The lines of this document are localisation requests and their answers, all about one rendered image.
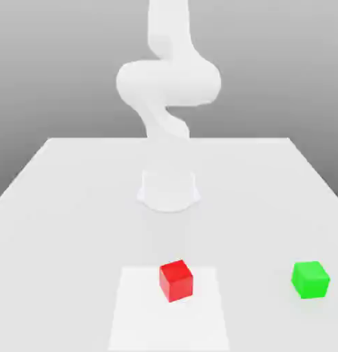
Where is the small red cube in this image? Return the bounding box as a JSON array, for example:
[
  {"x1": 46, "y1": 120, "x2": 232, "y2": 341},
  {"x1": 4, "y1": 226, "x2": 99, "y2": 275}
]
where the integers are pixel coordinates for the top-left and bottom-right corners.
[{"x1": 158, "y1": 258, "x2": 194, "y2": 303}]

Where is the small green cube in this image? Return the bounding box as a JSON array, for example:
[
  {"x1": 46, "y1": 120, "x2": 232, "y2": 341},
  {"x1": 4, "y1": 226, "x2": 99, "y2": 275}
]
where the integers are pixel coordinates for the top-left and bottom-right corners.
[{"x1": 291, "y1": 261, "x2": 331, "y2": 300}]

